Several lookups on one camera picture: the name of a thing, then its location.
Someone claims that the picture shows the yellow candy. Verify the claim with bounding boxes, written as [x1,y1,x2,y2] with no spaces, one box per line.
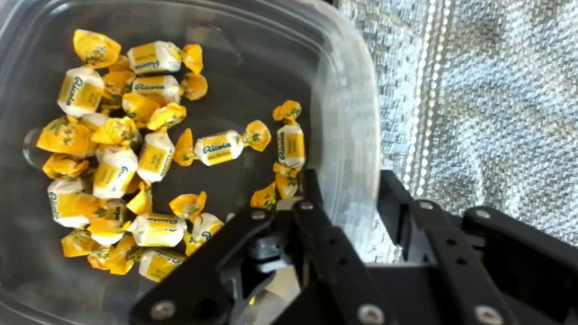
[46,177,101,231]
[124,39,205,75]
[70,27,122,68]
[101,56,137,97]
[249,169,303,211]
[135,130,176,186]
[86,200,128,249]
[124,182,153,216]
[86,233,137,278]
[137,249,187,285]
[270,97,306,182]
[129,72,209,103]
[120,90,158,124]
[41,153,90,180]
[90,144,140,202]
[90,115,140,148]
[55,65,106,119]
[182,211,225,258]
[146,101,187,131]
[59,229,97,260]
[128,213,187,249]
[171,119,272,168]
[167,189,209,222]
[34,115,95,159]

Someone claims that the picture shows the blue towel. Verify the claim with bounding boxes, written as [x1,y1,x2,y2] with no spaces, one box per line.
[335,0,578,267]

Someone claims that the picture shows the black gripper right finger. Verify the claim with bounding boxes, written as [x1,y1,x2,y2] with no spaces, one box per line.
[377,169,578,325]

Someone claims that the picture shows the clear plastic bowl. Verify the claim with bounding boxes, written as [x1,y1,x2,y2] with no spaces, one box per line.
[0,0,384,325]

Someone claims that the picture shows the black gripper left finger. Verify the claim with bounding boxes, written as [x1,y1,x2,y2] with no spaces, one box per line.
[128,169,395,325]

